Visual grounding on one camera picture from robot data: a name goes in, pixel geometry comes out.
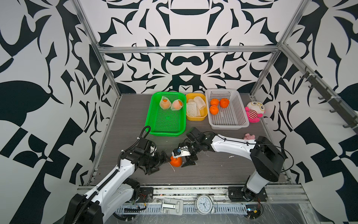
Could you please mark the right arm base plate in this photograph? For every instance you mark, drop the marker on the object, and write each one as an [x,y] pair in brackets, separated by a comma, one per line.
[243,194]

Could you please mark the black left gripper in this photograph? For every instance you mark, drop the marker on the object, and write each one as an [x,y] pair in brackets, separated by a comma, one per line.
[156,154]

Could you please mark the pink white plush doll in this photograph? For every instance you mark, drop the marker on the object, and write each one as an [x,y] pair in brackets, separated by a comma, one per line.
[255,110]

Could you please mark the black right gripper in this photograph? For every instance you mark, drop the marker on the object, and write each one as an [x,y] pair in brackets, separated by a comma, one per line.
[188,159]

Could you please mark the green plastic basket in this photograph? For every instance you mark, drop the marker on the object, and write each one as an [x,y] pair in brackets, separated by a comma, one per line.
[167,122]

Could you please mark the yellow plastic tub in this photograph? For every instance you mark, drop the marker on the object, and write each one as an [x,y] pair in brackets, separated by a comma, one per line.
[203,112]

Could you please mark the small pink pig toy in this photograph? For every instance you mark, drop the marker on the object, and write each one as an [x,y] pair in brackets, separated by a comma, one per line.
[249,137]

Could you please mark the white rectangular device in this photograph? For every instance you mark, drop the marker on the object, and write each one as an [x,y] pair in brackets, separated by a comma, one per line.
[172,206]

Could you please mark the small circuit board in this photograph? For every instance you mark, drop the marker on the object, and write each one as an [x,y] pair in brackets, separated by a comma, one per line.
[253,211]

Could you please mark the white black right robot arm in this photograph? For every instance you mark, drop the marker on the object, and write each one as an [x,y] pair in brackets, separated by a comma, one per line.
[267,159]

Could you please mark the white perforated plastic basket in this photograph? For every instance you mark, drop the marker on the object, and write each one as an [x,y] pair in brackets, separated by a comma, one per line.
[233,117]

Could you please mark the netted orange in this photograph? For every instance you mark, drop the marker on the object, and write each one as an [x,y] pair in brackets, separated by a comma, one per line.
[176,105]
[176,162]
[165,103]
[214,110]
[224,103]

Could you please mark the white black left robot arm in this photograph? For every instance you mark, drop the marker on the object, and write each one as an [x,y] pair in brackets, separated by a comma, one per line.
[100,203]

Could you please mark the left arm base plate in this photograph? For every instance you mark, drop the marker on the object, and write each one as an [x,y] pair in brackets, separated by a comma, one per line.
[142,195]

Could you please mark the white analog clock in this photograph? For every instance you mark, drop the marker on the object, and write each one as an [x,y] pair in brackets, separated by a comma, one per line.
[204,205]

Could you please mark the orange being unwrapped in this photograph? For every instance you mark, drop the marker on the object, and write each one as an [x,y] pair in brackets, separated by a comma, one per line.
[214,102]

